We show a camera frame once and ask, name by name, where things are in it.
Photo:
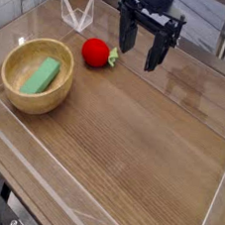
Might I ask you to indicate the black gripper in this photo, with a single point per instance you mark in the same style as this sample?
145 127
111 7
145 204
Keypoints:
159 17

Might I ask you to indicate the green rectangular block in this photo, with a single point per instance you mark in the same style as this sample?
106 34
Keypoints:
42 77

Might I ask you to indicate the brown wooden bowl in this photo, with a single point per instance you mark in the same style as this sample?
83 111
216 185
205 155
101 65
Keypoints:
23 61

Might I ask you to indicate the red plush strawberry toy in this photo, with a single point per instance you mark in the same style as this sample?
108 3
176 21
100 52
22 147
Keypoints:
97 54

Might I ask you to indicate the clear acrylic corner bracket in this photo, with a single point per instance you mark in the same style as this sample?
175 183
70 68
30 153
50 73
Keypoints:
78 19

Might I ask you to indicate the clear acrylic barrier wall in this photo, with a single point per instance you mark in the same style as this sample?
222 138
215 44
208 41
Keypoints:
47 189

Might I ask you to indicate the black table leg bracket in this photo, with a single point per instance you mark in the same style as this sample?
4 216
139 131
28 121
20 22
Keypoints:
2 209

